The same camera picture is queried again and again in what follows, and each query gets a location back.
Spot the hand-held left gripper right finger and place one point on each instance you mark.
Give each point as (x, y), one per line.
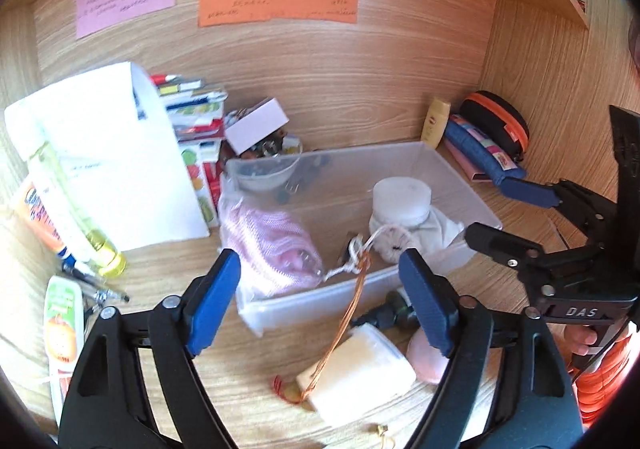
(425, 301)

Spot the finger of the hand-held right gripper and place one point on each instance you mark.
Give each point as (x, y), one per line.
(527, 191)
(500, 244)

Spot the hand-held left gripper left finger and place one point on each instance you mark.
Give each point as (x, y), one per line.
(215, 301)

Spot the dark green small bottle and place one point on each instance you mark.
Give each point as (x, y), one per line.
(395, 311)

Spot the pink round case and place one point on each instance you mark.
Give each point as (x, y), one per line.
(425, 361)

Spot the cream candle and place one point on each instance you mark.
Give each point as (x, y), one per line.
(365, 374)

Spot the clear plastic storage box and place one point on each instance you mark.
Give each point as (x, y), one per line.
(340, 209)

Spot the person's right forearm orange sleeve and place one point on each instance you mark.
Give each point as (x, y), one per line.
(605, 386)

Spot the wooden desktop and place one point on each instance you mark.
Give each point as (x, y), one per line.
(250, 379)

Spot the person's right hand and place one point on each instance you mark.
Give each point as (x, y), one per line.
(580, 344)

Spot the blue pencil case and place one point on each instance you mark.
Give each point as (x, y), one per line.
(482, 154)

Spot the pink wallet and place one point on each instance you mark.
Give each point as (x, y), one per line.
(467, 164)

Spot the black orange zip case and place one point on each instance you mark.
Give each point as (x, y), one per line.
(495, 121)

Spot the white jar with cloth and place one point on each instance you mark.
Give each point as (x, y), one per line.
(402, 201)

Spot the black gel pen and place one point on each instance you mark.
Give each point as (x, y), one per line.
(100, 286)

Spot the yellow lotion bottle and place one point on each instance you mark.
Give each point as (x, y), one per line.
(435, 121)

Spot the clear gel pen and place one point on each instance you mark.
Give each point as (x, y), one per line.
(97, 299)

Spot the fruit print carton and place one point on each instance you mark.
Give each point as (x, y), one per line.
(200, 179)

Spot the clear glass bowl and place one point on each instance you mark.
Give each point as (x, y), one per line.
(260, 176)

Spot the yellow spray bottle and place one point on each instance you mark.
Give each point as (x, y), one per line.
(95, 234)

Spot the white tube orange fruit print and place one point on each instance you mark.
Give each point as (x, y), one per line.
(62, 329)

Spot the metal keyring bundle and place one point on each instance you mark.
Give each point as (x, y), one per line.
(272, 146)

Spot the folded white paper sheet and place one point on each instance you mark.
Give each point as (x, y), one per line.
(125, 154)

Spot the orange pink tube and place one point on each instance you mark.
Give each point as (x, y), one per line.
(62, 386)

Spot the small white cardboard box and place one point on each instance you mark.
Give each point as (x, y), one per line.
(257, 124)

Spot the stack of colourful books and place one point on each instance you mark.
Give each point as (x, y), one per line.
(192, 109)

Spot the orange sunscreen tube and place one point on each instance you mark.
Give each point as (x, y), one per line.
(37, 219)

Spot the orange paper note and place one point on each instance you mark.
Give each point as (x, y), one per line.
(277, 4)

